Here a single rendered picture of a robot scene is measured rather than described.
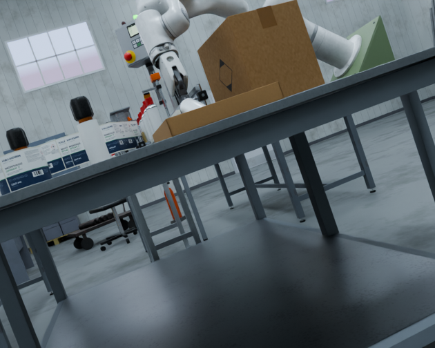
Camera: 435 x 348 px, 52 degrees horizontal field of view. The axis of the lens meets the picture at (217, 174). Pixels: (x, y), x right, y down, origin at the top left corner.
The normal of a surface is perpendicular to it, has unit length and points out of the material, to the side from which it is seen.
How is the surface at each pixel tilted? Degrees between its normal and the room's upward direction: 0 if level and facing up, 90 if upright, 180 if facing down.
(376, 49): 90
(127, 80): 90
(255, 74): 90
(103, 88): 90
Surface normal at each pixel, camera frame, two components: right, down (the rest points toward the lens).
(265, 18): 0.34, -0.07
